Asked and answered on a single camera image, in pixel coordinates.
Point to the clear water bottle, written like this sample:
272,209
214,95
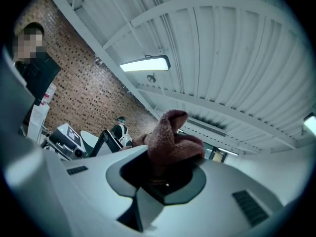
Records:
49,94

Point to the brown wiping cloth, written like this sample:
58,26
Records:
172,142

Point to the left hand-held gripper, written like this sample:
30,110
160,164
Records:
64,137

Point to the white water dispenser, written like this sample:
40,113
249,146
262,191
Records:
37,122

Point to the ceiling light bar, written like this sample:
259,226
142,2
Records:
310,123
227,152
145,63

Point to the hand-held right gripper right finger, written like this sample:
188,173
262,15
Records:
209,218

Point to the person's head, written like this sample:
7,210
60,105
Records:
27,43

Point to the ceiling air vent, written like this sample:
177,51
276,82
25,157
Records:
207,128

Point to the person's black clothing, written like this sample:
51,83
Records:
37,75

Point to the round white table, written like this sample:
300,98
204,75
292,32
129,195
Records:
86,139

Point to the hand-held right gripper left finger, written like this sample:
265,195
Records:
86,194

